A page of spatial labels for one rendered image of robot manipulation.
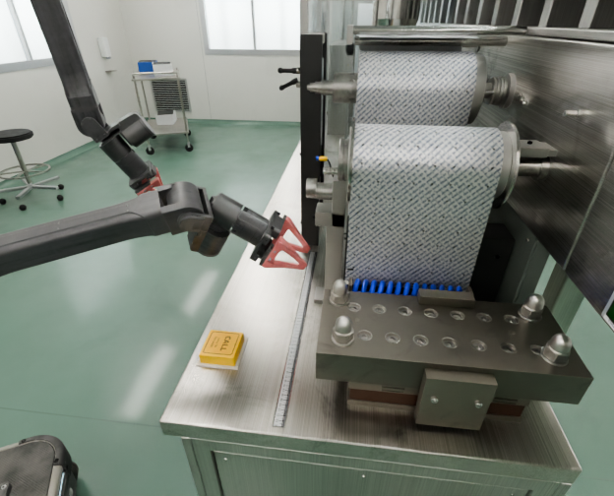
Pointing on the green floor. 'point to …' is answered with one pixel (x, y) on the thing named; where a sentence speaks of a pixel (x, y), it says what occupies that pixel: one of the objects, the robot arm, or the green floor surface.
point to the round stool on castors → (21, 162)
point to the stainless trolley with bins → (148, 69)
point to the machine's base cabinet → (337, 475)
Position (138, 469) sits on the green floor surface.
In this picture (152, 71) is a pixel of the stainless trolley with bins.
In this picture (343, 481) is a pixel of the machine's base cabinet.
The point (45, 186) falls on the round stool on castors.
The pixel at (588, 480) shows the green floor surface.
